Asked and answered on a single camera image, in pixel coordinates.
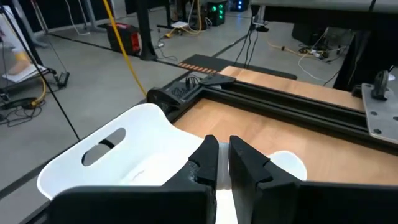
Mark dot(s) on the black metal post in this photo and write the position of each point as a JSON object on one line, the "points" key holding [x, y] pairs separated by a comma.
{"points": [[146, 31]]}

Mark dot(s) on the black desk support bar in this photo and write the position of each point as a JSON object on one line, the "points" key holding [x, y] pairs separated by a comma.
{"points": [[357, 62]]}

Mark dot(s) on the white plastic bin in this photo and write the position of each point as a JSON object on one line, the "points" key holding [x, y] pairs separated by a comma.
{"points": [[149, 140]]}

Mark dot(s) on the black computer green lights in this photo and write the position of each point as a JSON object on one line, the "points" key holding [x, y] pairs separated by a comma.
{"points": [[216, 14]]}

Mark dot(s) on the red black equipment case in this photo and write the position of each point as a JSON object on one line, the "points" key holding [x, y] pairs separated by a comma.
{"points": [[124, 39]]}

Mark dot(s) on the grey metal table legs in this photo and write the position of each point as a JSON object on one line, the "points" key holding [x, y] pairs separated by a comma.
{"points": [[90, 18]]}

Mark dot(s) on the black power brick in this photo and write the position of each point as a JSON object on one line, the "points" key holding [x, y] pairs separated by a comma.
{"points": [[63, 79]]}

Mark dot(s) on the white board stand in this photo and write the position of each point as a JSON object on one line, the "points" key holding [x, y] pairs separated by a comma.
{"points": [[15, 37]]}

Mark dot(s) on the black orange-striped floor mat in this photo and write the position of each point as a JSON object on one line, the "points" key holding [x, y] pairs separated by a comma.
{"points": [[217, 60]]}

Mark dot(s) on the black aluminium table frame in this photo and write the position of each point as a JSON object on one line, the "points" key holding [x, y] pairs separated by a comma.
{"points": [[280, 105]]}

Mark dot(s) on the grey metal arm base plate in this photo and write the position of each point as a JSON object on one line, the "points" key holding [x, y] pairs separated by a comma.
{"points": [[382, 115]]}

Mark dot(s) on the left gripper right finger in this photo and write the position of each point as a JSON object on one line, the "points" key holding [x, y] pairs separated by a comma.
{"points": [[311, 205]]}

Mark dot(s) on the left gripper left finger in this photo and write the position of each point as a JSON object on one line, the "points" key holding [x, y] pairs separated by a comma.
{"points": [[140, 205]]}

